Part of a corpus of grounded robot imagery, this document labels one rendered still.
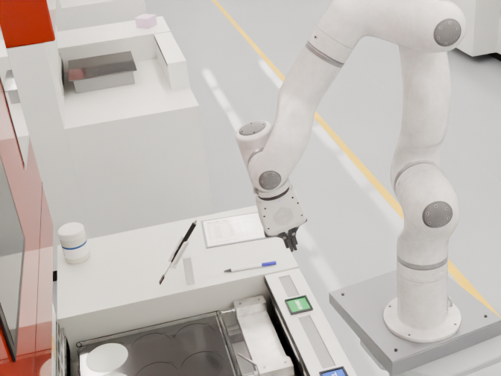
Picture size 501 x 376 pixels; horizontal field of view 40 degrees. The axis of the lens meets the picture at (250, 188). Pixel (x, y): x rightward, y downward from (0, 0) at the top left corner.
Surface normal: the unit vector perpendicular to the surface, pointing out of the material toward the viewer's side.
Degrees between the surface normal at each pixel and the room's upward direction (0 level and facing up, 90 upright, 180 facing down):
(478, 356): 0
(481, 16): 90
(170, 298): 90
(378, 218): 0
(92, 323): 90
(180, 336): 0
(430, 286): 88
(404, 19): 71
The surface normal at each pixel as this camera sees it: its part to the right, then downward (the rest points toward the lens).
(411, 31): -0.63, 0.32
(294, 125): 0.42, -0.22
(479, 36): 0.24, 0.45
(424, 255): -0.09, 0.54
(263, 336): -0.09, -0.87
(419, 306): -0.31, 0.46
